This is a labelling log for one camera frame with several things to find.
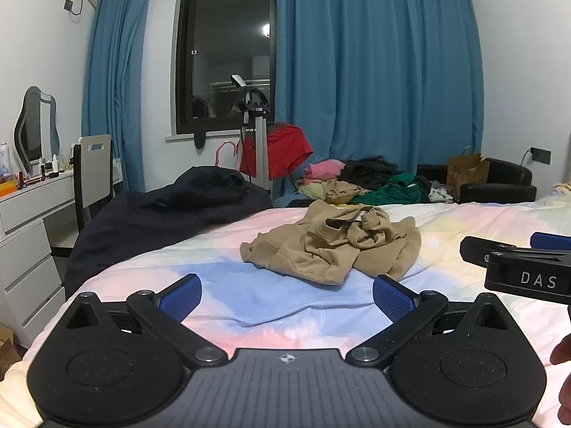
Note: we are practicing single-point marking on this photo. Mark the flat cardboard box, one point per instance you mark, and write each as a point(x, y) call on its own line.
point(6, 352)

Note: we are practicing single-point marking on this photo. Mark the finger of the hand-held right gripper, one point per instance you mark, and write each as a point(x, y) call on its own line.
point(477, 249)
point(553, 243)

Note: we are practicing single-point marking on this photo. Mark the pale yellow garment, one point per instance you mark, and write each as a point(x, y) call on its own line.
point(314, 189)

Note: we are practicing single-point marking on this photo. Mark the person's right hand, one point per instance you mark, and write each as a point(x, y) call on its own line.
point(563, 352)

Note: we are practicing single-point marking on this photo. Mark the small dark object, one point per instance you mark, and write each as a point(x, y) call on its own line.
point(200, 139)

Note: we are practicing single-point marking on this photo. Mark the pale pillow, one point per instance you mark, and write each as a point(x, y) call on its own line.
point(557, 194)

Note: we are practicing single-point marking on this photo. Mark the orange box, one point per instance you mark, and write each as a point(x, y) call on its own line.
point(9, 188)

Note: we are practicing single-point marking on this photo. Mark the black sofa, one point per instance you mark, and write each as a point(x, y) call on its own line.
point(504, 183)

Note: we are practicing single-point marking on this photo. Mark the garment steamer stand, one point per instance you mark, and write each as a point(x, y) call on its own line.
point(261, 142)

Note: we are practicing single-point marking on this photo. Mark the dark navy blanket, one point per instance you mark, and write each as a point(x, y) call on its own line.
point(156, 218)

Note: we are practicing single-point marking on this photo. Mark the pink clothes hanger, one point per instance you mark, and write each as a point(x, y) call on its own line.
point(221, 149)

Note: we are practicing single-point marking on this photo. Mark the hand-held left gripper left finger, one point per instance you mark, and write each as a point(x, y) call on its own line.
point(180, 298)

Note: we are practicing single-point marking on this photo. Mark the tan garment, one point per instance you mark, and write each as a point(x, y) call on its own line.
point(321, 249)

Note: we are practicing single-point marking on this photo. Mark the wide blue curtain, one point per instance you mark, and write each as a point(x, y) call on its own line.
point(379, 76)

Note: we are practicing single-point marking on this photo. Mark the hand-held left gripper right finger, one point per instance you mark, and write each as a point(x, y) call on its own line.
point(392, 296)

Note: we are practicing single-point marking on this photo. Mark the open cardboard box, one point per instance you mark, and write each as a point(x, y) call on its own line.
point(466, 174)

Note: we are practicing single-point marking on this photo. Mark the wavy framed mirror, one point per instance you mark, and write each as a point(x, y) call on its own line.
point(33, 129)

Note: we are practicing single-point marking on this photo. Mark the white pump bottle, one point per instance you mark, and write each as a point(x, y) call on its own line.
point(55, 164)

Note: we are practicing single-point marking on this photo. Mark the red garment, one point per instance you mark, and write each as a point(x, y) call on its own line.
point(290, 147)

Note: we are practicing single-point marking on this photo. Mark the green garment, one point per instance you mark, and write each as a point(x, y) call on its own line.
point(392, 191)

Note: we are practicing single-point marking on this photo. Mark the white backed chair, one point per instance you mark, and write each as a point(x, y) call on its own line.
point(93, 169)

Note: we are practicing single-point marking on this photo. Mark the white dresser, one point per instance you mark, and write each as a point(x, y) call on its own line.
point(26, 249)

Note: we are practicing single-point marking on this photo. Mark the dark framed window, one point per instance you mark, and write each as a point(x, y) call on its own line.
point(223, 53)

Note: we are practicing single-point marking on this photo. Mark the pink garment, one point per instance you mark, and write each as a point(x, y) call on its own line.
point(323, 168)

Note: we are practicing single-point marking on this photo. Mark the narrow blue curtain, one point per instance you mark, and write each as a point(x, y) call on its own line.
point(116, 76)

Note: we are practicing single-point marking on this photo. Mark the dark wall socket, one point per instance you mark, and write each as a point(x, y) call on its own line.
point(540, 155)

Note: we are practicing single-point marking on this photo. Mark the small dark wall box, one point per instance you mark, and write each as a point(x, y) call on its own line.
point(69, 4)

